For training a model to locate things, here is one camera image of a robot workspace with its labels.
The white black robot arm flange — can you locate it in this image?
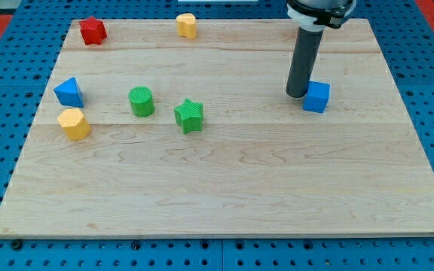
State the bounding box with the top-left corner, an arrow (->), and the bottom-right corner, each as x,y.
286,0 -> 357,32

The green star block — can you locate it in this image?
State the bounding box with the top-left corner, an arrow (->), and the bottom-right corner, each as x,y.
174,99 -> 204,134

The red star block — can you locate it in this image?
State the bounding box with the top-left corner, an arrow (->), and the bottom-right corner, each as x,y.
78,17 -> 107,45

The wooden board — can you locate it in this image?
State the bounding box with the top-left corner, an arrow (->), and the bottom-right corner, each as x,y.
0,19 -> 434,239

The green cylinder block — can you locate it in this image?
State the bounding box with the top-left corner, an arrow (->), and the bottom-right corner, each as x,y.
128,86 -> 155,117

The blue cube block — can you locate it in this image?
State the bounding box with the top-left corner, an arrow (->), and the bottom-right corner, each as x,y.
303,81 -> 331,114

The yellow heart block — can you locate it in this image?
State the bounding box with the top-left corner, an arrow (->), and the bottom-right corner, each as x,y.
176,13 -> 197,39

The grey cylindrical pointer rod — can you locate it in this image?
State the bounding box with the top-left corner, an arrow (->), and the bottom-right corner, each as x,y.
286,28 -> 323,99

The yellow hexagon block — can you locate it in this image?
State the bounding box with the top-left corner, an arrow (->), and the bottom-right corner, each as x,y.
57,108 -> 91,141

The blue triangle block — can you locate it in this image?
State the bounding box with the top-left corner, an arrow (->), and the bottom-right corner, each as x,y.
53,78 -> 84,108

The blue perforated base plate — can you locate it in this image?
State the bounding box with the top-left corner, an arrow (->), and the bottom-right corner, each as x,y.
0,1 -> 434,270

